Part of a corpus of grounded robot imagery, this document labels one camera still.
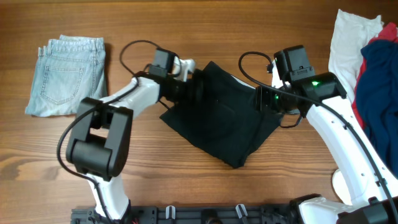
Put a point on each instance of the white garment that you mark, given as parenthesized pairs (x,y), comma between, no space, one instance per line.
(351,33)

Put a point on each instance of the black shorts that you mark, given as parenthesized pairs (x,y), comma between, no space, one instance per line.
(225,124)

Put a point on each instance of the navy blue garment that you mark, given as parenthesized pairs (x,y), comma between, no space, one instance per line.
(376,99)

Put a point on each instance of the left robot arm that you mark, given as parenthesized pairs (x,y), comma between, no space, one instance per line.
(99,137)

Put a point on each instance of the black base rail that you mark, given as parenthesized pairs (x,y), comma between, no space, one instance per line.
(265,214)

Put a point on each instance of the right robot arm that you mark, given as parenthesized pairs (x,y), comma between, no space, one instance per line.
(322,100)

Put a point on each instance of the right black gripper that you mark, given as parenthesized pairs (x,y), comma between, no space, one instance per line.
(261,101)

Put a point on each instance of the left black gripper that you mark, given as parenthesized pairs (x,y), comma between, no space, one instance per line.
(197,90)

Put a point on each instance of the folded light blue jeans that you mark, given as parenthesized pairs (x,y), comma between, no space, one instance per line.
(68,69)

